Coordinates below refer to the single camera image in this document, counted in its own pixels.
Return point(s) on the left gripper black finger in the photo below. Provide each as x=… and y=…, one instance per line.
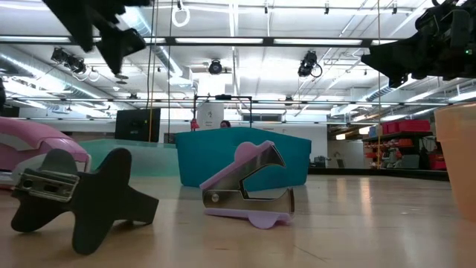
x=121, y=42

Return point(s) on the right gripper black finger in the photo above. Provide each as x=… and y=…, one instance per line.
x=398, y=61

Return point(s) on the purple staple remover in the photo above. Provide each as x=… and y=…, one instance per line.
x=238, y=175

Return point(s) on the red storage bin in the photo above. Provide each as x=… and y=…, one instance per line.
x=405, y=126

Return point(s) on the storage shelf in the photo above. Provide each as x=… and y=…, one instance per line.
x=401, y=156

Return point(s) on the orange translucent bin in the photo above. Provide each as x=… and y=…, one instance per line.
x=459, y=160

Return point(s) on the translucent teal plastic lid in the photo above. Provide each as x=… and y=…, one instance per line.
x=141, y=160

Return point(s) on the person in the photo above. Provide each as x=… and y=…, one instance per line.
x=225, y=124

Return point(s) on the dark teal plastic bin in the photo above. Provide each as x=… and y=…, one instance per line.
x=208, y=156

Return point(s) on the black ceiling camera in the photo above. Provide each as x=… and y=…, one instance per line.
x=215, y=67
x=68, y=61
x=308, y=63

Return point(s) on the black rig frame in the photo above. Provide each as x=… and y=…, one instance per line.
x=223, y=97

